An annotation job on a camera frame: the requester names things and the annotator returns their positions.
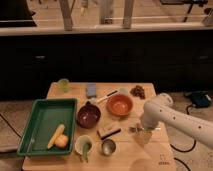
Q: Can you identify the silver metal fork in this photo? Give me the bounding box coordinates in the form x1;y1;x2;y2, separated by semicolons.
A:
129;127;161;133

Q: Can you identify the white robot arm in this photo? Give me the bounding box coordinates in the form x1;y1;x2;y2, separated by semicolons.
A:
140;93;213;149

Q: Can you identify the orange bowl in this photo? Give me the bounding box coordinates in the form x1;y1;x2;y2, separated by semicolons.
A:
106;94;133;116

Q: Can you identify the purple bowl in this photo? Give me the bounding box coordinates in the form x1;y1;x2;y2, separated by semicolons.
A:
77;102;101;129

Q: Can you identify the small metal cup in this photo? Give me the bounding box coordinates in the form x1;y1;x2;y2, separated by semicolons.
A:
101;139;116;156

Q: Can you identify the wooden brush block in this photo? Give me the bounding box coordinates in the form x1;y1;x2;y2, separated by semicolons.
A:
97;125;121;140

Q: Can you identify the brown grape cluster toy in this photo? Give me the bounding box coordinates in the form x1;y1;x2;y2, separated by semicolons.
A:
130;85;145;99

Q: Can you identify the white cup with green item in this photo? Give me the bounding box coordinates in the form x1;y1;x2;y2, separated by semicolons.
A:
75;135;93;162

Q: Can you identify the dark teal bag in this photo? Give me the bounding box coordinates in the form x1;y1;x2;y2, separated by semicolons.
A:
186;92;212;108

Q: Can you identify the blue sponge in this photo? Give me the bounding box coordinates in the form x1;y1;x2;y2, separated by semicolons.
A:
86;84;96;98

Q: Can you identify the orange fruit toy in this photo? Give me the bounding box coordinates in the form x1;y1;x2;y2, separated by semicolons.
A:
54;134;69;148

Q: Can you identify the yellow banana toy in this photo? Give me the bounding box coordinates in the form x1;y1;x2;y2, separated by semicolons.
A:
47;124;65;149

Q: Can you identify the green translucent cup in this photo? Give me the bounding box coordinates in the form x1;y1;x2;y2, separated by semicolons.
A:
58;78;69;93

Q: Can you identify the green plastic tray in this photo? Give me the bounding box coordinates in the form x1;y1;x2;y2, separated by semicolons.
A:
17;98;77;156

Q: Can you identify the black cable right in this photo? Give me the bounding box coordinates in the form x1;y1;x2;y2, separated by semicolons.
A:
169;104;200;171

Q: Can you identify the black cable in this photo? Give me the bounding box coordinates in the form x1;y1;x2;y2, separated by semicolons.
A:
0;113;23;140
169;104;200;171

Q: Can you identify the black cable left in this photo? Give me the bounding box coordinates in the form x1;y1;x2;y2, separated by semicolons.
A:
0;113;23;140

